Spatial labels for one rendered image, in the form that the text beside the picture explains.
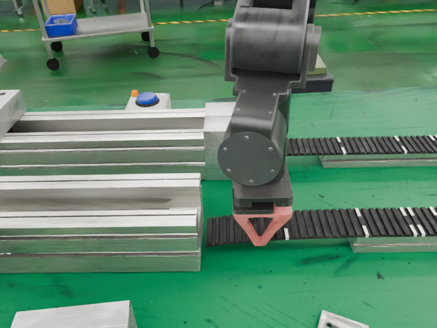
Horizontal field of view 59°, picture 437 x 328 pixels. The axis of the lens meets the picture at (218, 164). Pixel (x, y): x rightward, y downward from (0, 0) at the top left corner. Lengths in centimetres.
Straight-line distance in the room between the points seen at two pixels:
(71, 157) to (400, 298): 51
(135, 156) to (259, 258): 26
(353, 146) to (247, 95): 37
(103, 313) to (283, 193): 22
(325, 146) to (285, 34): 35
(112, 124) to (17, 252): 27
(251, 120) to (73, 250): 29
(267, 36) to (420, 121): 57
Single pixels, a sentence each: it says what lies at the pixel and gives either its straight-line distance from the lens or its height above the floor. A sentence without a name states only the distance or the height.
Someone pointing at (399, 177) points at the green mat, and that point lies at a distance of 70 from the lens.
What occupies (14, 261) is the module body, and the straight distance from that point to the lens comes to 55.
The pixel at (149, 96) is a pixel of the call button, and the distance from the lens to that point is 77.
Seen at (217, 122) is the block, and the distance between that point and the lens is 61.
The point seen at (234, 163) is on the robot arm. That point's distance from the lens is 34.
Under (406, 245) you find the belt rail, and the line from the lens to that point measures 56.
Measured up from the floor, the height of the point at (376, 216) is 81.
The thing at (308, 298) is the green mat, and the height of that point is 78.
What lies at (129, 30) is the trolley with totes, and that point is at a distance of 348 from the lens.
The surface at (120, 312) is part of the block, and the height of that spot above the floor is 87.
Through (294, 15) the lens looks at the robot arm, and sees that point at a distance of 37.
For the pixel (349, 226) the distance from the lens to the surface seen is 53.
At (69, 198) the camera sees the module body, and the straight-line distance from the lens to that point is 55.
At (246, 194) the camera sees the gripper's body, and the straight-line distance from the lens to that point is 42.
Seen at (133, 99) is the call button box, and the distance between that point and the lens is 79.
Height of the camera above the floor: 117
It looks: 35 degrees down
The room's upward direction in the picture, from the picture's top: 2 degrees counter-clockwise
